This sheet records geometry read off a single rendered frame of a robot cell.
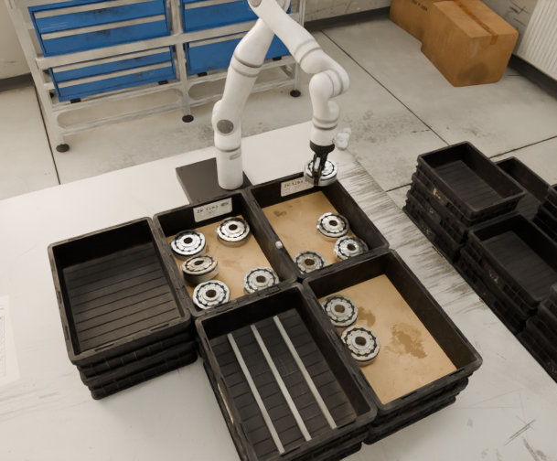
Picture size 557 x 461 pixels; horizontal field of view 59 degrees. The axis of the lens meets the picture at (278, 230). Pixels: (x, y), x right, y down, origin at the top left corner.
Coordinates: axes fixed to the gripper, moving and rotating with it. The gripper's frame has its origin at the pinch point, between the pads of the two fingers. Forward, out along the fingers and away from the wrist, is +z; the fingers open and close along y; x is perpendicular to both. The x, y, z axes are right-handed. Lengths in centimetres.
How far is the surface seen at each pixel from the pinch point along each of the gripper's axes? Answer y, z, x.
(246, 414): 70, 17, 0
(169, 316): 51, 17, -29
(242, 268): 28.7, 17.2, -15.1
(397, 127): -182, 100, 22
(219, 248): 23.4, 17.2, -24.7
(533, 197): -103, 73, 97
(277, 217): 4.9, 17.2, -11.2
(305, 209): -1.3, 17.2, -3.4
